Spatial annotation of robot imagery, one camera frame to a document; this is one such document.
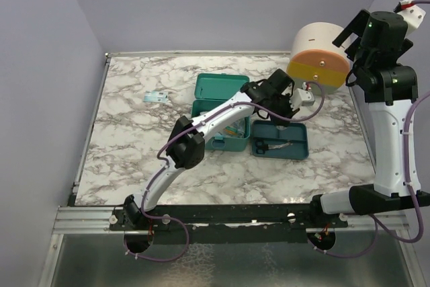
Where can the black mounting rail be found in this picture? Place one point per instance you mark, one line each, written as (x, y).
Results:
(222, 224)

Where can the orange teal bandage packet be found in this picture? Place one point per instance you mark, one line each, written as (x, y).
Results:
(235, 130)

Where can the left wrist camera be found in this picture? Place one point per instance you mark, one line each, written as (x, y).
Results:
(301, 97)

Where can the aluminium frame rail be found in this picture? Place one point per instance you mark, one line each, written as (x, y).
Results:
(84, 219)

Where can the black-handled bandage scissors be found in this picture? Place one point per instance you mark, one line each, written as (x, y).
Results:
(261, 147)

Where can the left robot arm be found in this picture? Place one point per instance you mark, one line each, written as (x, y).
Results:
(186, 145)

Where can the round pastel drawer cabinet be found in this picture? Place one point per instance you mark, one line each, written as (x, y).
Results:
(313, 56)

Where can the blue divided tray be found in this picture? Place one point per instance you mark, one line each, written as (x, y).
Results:
(295, 133)

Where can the teal medicine kit box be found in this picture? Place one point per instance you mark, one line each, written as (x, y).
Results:
(211, 90)

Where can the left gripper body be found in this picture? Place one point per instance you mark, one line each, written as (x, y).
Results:
(282, 105)

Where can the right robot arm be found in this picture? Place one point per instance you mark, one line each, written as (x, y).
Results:
(390, 91)

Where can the light blue gauze packet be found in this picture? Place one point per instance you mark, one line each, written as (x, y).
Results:
(155, 96)

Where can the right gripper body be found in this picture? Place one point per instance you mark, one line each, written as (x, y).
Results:
(359, 61)

